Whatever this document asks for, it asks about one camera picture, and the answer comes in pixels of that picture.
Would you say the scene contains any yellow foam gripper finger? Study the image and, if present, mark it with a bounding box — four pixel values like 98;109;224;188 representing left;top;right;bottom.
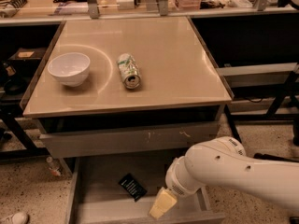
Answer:
149;187;178;219

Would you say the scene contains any black rxbar snack wrapper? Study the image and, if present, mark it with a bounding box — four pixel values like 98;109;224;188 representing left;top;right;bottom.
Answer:
119;174;147;202

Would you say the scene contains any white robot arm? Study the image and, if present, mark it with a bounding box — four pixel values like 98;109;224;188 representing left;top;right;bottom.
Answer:
149;136;299;219

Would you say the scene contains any closed grey top drawer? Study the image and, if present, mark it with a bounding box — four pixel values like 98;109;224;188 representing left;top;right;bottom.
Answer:
40;121;219;158

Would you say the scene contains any open grey middle drawer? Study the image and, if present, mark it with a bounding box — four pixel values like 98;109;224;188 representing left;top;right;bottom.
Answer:
65;149;225;224

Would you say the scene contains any grey drawer cabinet with counter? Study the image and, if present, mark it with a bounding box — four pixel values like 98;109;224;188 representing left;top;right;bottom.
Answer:
23;17;232;158

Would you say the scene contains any black office chair base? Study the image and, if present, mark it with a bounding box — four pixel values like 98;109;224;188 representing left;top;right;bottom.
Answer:
253;153;299;163

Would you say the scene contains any plastic bottle on floor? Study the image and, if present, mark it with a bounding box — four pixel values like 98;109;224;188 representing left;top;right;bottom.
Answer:
46;156;63;176

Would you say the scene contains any green white soda can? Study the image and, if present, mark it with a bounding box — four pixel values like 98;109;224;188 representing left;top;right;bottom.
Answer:
117;53;141;90

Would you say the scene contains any white shoe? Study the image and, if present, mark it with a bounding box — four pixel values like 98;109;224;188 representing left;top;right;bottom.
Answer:
0;212;29;224

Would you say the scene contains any white ceramic bowl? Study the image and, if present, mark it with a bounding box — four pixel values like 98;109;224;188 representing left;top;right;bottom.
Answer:
48;52;91;87

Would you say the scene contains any black box with label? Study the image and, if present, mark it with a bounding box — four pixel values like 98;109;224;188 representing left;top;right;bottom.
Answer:
8;48;46;62

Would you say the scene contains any long workbench behind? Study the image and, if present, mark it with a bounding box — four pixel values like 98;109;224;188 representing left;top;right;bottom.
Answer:
0;0;299;24

